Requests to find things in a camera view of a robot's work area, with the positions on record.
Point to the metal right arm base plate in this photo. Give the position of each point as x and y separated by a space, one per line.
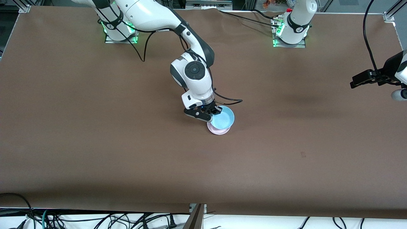
120 40

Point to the silver rail with connectors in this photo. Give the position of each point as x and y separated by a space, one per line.
209 4

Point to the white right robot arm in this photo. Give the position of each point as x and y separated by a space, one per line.
149 16

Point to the pink plastic bowl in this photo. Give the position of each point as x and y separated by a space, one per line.
219 131

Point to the black power plug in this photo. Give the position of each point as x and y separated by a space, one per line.
172 221

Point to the aluminium frame profile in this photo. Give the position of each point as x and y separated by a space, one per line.
195 218

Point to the brown table cover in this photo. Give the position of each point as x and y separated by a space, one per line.
203 171

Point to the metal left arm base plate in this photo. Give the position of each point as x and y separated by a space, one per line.
289 45

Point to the blue plastic bowl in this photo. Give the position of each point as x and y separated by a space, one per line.
224 119

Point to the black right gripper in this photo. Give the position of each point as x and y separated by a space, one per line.
213 108

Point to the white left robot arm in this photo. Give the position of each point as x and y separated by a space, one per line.
299 19

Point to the silver corner bracket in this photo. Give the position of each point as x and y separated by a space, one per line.
389 16
24 8

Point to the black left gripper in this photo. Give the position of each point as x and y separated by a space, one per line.
386 73

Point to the orange background object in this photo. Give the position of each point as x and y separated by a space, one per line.
266 3

